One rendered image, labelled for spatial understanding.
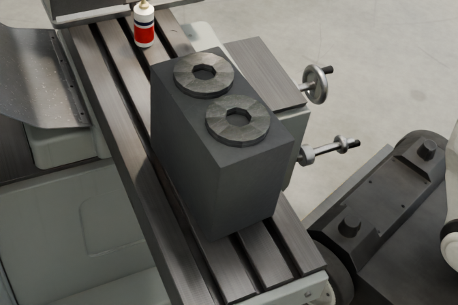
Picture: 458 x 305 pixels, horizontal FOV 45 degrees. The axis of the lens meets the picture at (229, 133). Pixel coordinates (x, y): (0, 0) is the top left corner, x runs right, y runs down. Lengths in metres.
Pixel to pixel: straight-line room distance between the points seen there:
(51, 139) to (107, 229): 0.38
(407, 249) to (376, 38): 1.72
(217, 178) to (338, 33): 2.24
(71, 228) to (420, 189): 0.87
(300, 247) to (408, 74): 2.00
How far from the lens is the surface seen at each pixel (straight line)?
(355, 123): 2.46
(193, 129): 0.76
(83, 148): 1.20
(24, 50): 1.28
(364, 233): 1.35
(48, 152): 1.18
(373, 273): 1.35
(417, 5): 3.32
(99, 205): 1.37
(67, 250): 1.47
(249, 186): 0.79
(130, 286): 1.67
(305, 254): 0.89
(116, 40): 1.20
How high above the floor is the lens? 1.68
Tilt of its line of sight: 47 degrees down
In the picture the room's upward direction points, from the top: 9 degrees clockwise
